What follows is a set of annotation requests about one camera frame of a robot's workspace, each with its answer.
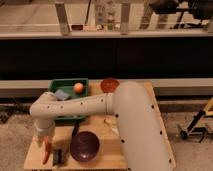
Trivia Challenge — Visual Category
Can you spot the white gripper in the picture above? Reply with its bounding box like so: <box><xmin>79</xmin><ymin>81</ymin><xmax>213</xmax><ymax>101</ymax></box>
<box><xmin>33</xmin><ymin>128</ymin><xmax>55</xmax><ymax>147</ymax></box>

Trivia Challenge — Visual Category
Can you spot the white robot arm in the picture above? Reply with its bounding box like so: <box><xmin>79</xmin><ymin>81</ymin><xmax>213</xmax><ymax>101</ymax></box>
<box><xmin>30</xmin><ymin>81</ymin><xmax>174</xmax><ymax>171</ymax></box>

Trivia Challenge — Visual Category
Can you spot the small dark metal block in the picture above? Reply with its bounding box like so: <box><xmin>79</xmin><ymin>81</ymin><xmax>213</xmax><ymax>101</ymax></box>
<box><xmin>53</xmin><ymin>149</ymin><xmax>66</xmax><ymax>166</ymax></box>

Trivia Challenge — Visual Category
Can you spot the blue grey sponge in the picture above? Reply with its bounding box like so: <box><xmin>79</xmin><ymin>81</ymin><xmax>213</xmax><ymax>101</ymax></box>
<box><xmin>55</xmin><ymin>89</ymin><xmax>70</xmax><ymax>101</ymax></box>

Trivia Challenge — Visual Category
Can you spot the purple bowl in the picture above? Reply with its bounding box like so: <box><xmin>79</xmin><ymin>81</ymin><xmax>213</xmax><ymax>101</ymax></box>
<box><xmin>70</xmin><ymin>131</ymin><xmax>100</xmax><ymax>162</ymax></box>

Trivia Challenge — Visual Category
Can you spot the green plastic tray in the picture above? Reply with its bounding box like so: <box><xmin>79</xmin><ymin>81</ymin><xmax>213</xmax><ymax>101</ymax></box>
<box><xmin>48</xmin><ymin>78</ymin><xmax>89</xmax><ymax>124</ymax></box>

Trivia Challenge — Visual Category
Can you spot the orange peach ball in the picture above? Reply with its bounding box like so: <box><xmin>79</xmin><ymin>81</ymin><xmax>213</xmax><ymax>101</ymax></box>
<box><xmin>73</xmin><ymin>83</ymin><xmax>84</xmax><ymax>93</ymax></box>

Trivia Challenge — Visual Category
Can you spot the wooden table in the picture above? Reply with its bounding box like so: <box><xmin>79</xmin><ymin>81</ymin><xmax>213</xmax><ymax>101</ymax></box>
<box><xmin>24</xmin><ymin>83</ymin><xmax>176</xmax><ymax>171</ymax></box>

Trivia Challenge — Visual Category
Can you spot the red orange bowl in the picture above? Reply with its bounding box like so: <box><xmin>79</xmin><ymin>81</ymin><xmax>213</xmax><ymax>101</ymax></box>
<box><xmin>100</xmin><ymin>78</ymin><xmax>119</xmax><ymax>93</ymax></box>

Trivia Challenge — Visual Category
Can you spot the yellow black stand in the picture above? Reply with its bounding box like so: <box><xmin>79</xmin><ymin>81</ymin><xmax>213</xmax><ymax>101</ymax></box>
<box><xmin>177</xmin><ymin>97</ymin><xmax>213</xmax><ymax>143</ymax></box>

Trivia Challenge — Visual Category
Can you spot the black utensil handle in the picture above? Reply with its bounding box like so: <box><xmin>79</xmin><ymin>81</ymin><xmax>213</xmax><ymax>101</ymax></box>
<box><xmin>72</xmin><ymin>122</ymin><xmax>80</xmax><ymax>137</ymax></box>

